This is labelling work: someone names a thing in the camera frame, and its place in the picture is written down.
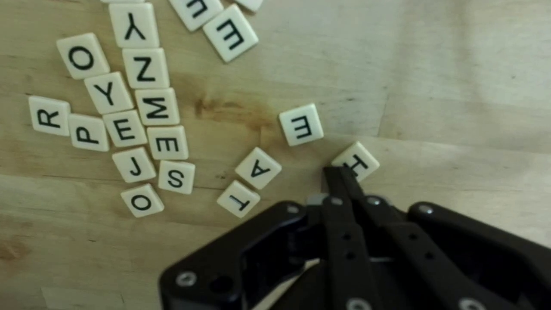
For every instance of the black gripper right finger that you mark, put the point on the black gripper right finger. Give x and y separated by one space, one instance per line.
459 269

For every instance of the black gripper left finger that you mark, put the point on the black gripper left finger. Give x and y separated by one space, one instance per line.
345 246

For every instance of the cream tile letter H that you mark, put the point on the cream tile letter H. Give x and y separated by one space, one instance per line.
359 155

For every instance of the cream tile letter A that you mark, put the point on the cream tile letter A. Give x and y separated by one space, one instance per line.
259 167

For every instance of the cream tile letter T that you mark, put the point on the cream tile letter T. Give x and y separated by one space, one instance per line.
239 198

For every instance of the cream tile letter S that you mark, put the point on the cream tile letter S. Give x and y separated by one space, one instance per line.
177 176

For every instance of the cream tile letter O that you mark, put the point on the cream tile letter O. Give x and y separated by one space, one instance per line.
84 55
142 200

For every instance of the cream tile letter J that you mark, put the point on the cream tile letter J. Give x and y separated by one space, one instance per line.
134 164

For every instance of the cream tile letter W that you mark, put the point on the cream tile letter W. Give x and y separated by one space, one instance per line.
158 107

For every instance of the cream letter tile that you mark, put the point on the cream letter tile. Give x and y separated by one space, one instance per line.
251 2

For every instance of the cream tile letter N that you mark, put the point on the cream tile letter N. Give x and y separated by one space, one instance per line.
146 67

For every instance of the cream tile letter P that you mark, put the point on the cream tile letter P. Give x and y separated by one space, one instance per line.
89 133

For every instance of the cream tile letter Y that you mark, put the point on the cream tile letter Y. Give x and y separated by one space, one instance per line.
109 91
134 24

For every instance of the cream tile letter R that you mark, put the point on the cream tile letter R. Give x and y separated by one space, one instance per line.
49 115

